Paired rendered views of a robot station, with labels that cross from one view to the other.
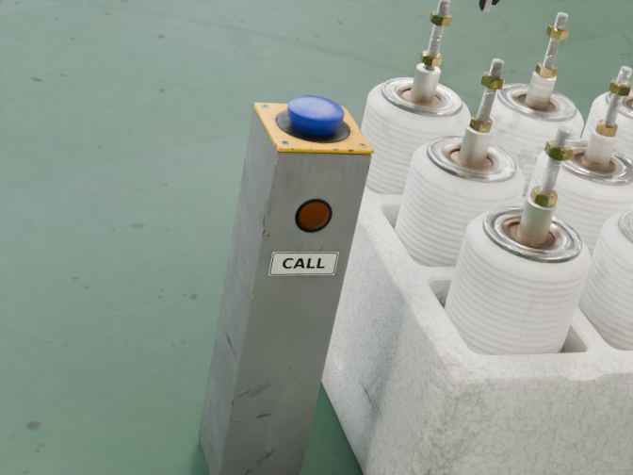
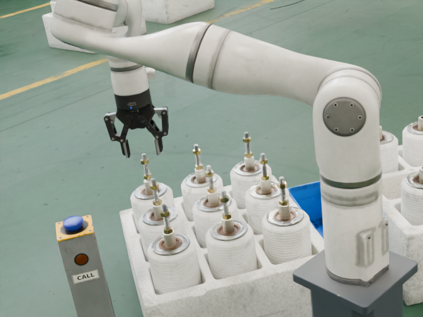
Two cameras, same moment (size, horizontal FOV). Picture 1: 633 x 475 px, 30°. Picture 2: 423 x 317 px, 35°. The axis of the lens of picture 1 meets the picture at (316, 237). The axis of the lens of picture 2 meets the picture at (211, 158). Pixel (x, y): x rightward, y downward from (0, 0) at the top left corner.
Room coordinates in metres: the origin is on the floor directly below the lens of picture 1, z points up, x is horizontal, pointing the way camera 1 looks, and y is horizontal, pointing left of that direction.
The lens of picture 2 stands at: (-0.29, -0.48, 0.96)
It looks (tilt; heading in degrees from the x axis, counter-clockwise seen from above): 26 degrees down; 11
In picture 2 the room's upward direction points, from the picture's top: 8 degrees counter-clockwise
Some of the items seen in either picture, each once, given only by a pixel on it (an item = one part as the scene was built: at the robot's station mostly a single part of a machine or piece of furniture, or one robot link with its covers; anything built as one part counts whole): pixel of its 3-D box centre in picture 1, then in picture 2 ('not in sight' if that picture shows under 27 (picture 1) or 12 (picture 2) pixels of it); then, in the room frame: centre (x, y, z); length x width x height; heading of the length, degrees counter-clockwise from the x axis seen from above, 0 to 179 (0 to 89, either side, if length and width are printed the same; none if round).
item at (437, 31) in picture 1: (435, 40); (146, 169); (1.00, -0.07, 0.31); 0.01 x 0.01 x 0.08
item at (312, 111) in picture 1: (314, 118); (73, 224); (0.76, 0.02, 0.32); 0.04 x 0.04 x 0.02
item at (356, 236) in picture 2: not in sight; (352, 222); (0.62, -0.50, 0.39); 0.09 x 0.09 x 0.17; 51
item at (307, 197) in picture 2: not in sight; (327, 232); (1.10, -0.45, 0.06); 0.30 x 0.11 x 0.12; 21
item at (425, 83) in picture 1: (424, 85); (149, 186); (1.00, -0.07, 0.26); 0.02 x 0.02 x 0.03
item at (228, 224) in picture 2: not in sight; (228, 224); (0.83, -0.27, 0.26); 0.02 x 0.02 x 0.03
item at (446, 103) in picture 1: (421, 97); (150, 191); (1.00, -0.07, 0.25); 0.08 x 0.08 x 0.01
